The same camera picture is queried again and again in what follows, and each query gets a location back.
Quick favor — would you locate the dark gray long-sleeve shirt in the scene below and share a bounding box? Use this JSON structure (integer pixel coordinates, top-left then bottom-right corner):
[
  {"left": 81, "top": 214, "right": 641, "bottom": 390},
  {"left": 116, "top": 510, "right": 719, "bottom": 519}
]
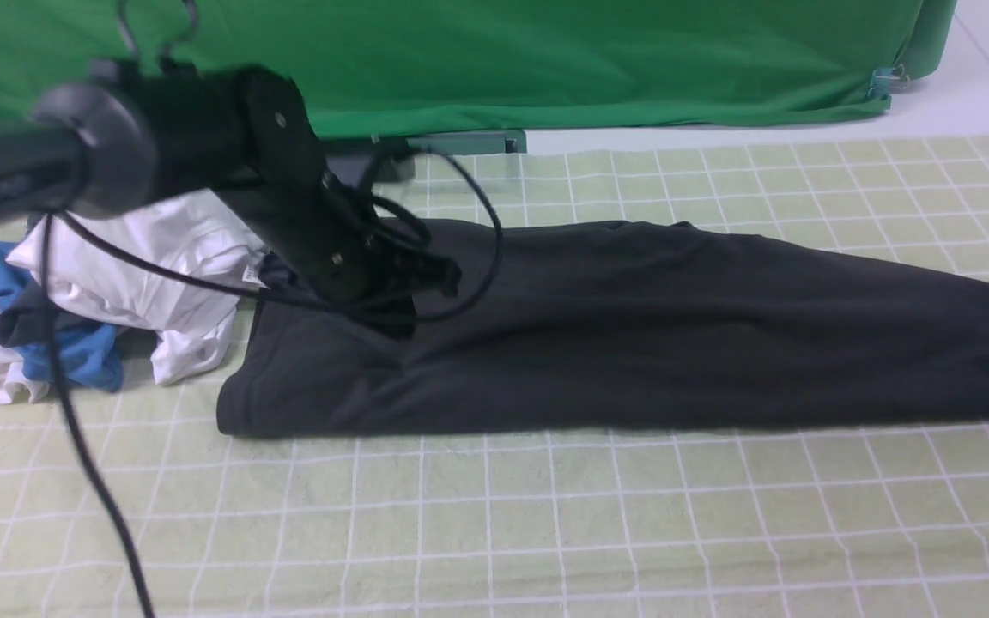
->
[{"left": 216, "top": 221, "right": 989, "bottom": 439}]

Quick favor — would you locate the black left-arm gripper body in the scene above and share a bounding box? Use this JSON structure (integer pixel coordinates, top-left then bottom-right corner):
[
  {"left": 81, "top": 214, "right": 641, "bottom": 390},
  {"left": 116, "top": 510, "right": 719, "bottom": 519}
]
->
[{"left": 215, "top": 67, "right": 413, "bottom": 306}]

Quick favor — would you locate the blue binder clip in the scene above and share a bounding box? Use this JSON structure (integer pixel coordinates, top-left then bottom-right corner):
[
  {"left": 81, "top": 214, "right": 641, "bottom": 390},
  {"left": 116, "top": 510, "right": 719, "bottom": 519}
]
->
[{"left": 866, "top": 65, "right": 911, "bottom": 101}]

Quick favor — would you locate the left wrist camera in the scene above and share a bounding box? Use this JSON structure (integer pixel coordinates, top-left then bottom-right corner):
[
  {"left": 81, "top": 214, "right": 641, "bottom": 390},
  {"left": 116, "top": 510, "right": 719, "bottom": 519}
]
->
[{"left": 358, "top": 151, "right": 416, "bottom": 189}]

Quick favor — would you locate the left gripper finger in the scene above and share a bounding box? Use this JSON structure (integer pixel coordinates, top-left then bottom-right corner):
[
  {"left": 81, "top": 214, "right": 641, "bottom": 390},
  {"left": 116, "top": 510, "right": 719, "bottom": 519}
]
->
[
  {"left": 349, "top": 296, "right": 417, "bottom": 340},
  {"left": 409, "top": 253, "right": 462, "bottom": 298}
]

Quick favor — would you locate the blue crumpled garment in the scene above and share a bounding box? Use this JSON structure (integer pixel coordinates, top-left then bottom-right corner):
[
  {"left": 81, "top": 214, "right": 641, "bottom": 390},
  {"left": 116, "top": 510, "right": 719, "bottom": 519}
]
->
[{"left": 0, "top": 240, "right": 127, "bottom": 393}]

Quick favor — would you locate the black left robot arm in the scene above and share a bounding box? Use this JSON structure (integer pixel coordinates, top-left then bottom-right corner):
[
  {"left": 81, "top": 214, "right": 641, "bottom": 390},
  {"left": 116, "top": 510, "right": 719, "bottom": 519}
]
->
[{"left": 0, "top": 58, "right": 475, "bottom": 339}]

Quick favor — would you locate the light green grid mat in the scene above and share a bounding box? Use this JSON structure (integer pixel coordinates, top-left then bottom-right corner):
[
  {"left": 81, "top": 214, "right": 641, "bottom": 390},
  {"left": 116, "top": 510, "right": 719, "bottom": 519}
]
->
[{"left": 0, "top": 133, "right": 989, "bottom": 618}]

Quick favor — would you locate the green backdrop cloth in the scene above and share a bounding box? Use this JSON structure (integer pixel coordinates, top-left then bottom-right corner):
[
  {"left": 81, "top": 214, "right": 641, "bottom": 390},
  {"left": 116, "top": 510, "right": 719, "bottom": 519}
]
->
[{"left": 0, "top": 1, "right": 956, "bottom": 154}]

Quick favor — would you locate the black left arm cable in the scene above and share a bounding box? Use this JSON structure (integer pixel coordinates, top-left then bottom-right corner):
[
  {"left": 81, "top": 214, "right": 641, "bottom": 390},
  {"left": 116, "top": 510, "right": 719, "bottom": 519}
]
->
[{"left": 35, "top": 146, "right": 506, "bottom": 618}]

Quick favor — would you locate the dark gray crumpled garment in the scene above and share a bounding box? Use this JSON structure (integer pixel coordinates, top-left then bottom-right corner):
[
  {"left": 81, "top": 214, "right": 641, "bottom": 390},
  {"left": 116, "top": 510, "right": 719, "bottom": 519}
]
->
[{"left": 0, "top": 281, "right": 160, "bottom": 352}]

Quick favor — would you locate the white crumpled shirt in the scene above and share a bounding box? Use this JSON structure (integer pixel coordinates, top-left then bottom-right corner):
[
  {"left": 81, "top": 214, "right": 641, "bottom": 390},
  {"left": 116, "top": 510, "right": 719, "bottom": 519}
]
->
[{"left": 5, "top": 191, "right": 264, "bottom": 385}]

